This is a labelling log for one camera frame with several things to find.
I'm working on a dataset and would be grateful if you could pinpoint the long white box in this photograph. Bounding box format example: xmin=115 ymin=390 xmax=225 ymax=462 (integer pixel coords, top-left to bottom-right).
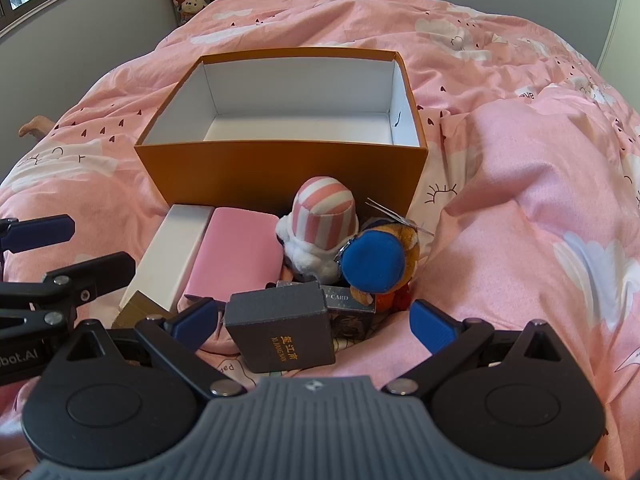
xmin=119 ymin=204 xmax=217 ymax=313

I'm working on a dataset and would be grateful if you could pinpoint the pink printed blanket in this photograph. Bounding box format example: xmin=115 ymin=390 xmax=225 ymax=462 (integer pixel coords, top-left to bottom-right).
xmin=0 ymin=0 xmax=640 ymax=480

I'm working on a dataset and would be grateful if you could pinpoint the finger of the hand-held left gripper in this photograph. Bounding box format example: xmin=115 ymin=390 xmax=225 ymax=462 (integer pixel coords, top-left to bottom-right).
xmin=0 ymin=214 xmax=76 ymax=261
xmin=0 ymin=252 xmax=137 ymax=333

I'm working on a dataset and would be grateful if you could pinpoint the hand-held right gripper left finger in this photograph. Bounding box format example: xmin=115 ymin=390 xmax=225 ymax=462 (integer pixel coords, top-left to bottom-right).
xmin=65 ymin=297 xmax=248 ymax=401

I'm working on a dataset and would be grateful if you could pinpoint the dark grey box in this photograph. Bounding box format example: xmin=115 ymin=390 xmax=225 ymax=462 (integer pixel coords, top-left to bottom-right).
xmin=223 ymin=281 xmax=337 ymax=375

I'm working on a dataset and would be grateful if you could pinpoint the white fluffy plush toy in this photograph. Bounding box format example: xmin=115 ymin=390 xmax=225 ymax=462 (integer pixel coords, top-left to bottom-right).
xmin=275 ymin=176 xmax=362 ymax=283

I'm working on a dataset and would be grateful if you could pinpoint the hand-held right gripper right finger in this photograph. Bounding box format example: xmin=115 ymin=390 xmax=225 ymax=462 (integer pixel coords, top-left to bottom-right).
xmin=381 ymin=299 xmax=571 ymax=401

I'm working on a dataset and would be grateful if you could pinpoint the orange cardboard box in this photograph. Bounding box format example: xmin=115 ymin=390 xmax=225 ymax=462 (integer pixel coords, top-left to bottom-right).
xmin=134 ymin=47 xmax=429 ymax=216

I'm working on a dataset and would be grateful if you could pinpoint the tan rounded object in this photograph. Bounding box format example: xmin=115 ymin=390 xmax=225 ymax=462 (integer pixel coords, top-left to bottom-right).
xmin=19 ymin=115 xmax=55 ymax=140

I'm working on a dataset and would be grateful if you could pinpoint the gold box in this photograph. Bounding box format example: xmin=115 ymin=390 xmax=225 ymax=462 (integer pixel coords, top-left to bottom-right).
xmin=111 ymin=290 xmax=173 ymax=332

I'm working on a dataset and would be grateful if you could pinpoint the pink embossed box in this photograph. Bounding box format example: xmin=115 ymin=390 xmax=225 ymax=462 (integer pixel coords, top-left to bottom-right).
xmin=184 ymin=206 xmax=287 ymax=306

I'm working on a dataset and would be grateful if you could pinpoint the white door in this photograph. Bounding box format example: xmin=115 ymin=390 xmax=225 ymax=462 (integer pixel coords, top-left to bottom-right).
xmin=597 ymin=0 xmax=640 ymax=91

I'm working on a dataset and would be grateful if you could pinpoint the dark card box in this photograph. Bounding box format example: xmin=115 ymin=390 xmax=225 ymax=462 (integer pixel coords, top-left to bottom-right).
xmin=320 ymin=285 xmax=377 ymax=317

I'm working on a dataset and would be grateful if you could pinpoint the orange plush toy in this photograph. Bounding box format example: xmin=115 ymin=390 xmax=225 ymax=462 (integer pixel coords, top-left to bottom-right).
xmin=340 ymin=199 xmax=435 ymax=313

